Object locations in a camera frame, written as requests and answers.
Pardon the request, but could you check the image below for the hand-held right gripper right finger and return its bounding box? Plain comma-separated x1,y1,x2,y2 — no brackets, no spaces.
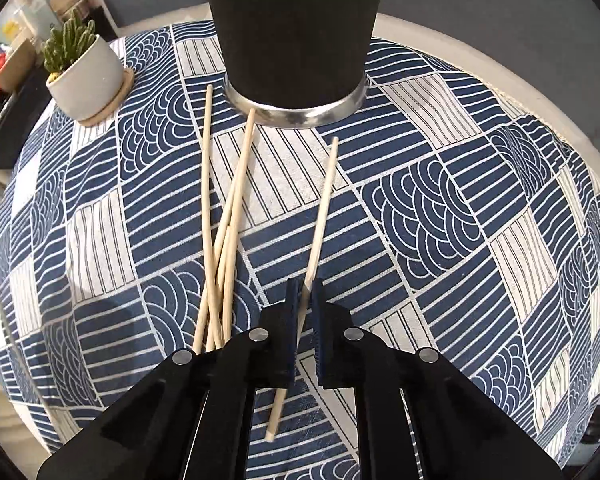
310,277,566,480

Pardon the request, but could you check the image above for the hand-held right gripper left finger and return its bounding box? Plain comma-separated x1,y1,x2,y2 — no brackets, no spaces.
36,277,301,480

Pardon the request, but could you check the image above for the pale wooden chopstick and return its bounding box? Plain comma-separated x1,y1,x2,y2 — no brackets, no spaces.
265,136,341,443

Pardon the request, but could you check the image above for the bunch of wooden chopsticks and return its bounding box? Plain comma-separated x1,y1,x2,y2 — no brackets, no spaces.
192,85,258,353

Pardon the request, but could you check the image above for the black cylindrical cup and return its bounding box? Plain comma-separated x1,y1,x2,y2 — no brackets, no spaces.
198,0,390,128

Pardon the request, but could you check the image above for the blue patterned tablecloth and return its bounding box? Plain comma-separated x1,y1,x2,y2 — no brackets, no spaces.
0,20,600,480

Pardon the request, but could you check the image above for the round wooden coaster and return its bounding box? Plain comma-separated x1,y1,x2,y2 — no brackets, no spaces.
77,67,135,127

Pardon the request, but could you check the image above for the small plant in white pot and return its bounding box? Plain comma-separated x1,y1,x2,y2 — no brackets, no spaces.
42,7,127,122

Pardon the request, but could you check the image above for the dark side table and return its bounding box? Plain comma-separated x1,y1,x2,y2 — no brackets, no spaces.
0,75,56,186

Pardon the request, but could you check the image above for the grey fabric headboard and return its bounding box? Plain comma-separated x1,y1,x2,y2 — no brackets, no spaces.
92,0,600,171

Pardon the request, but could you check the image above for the beige ceramic bowl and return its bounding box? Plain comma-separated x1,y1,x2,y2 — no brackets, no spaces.
0,37,40,95

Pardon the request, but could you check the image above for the beige jar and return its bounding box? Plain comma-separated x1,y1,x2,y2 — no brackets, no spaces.
50,0,91,21

